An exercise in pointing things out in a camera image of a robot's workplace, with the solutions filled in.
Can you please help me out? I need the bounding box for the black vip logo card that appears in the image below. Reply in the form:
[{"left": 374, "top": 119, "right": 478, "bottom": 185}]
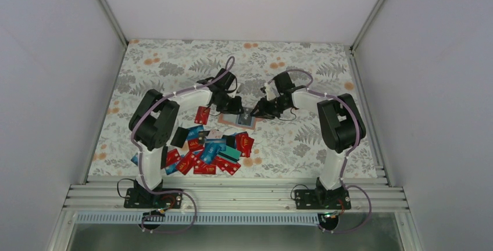
[{"left": 237, "top": 113, "right": 255, "bottom": 127}]

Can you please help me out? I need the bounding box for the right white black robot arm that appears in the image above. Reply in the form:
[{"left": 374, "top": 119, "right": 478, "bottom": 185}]
[{"left": 251, "top": 72, "right": 366, "bottom": 209}]

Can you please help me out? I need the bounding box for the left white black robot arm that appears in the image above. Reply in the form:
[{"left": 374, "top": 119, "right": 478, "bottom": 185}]
[{"left": 128, "top": 69, "right": 244, "bottom": 207}]

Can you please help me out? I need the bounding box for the lone red card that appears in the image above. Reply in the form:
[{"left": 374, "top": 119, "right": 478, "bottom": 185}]
[{"left": 194, "top": 106, "right": 210, "bottom": 125}]

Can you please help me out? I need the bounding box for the red vip card right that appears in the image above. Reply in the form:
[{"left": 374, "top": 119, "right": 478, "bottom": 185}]
[{"left": 235, "top": 132, "right": 255, "bottom": 157}]

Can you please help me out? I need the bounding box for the red vip card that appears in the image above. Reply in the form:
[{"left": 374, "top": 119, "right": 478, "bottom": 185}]
[
  {"left": 193, "top": 164, "right": 216, "bottom": 175},
  {"left": 187, "top": 135, "right": 205, "bottom": 152},
  {"left": 235, "top": 132, "right": 255, "bottom": 157}
]

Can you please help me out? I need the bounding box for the white pink card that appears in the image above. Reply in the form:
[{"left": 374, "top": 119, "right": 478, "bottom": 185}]
[{"left": 205, "top": 130, "right": 224, "bottom": 143}]

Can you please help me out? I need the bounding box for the teal card with black stripe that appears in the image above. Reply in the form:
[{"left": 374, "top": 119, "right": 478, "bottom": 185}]
[{"left": 219, "top": 146, "right": 242, "bottom": 163}]

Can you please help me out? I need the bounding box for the blue diamond card centre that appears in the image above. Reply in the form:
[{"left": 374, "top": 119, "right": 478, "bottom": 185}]
[{"left": 200, "top": 142, "right": 227, "bottom": 164}]

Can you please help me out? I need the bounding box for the red vip card upper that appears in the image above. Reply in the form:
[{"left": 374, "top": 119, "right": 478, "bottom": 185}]
[{"left": 187, "top": 135, "right": 205, "bottom": 152}]

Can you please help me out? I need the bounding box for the black card left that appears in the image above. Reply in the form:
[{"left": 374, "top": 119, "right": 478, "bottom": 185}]
[{"left": 170, "top": 127, "right": 190, "bottom": 148}]

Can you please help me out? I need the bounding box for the red vip card bottom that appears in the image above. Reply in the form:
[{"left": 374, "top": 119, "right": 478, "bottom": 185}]
[{"left": 193, "top": 164, "right": 216, "bottom": 175}]

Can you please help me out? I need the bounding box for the red card lower left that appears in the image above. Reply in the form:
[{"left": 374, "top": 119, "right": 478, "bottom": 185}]
[{"left": 176, "top": 152, "right": 197, "bottom": 175}]

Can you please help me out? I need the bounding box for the blue card far left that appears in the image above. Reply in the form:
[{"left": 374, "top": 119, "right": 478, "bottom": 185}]
[{"left": 130, "top": 153, "right": 139, "bottom": 166}]

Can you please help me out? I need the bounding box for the floral patterned table mat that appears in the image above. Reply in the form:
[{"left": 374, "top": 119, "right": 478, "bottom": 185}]
[{"left": 90, "top": 40, "right": 356, "bottom": 178}]

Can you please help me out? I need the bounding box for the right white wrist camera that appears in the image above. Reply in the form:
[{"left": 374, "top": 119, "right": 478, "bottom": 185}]
[{"left": 261, "top": 83, "right": 276, "bottom": 101}]

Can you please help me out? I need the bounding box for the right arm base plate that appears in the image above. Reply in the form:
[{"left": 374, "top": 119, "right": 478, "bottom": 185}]
[{"left": 294, "top": 187, "right": 352, "bottom": 210}]

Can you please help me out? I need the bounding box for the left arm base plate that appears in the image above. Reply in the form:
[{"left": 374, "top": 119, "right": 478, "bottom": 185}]
[{"left": 123, "top": 188, "right": 183, "bottom": 209}]

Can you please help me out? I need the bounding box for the aluminium rail frame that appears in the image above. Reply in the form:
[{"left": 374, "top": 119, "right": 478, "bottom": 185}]
[{"left": 48, "top": 166, "right": 422, "bottom": 250}]

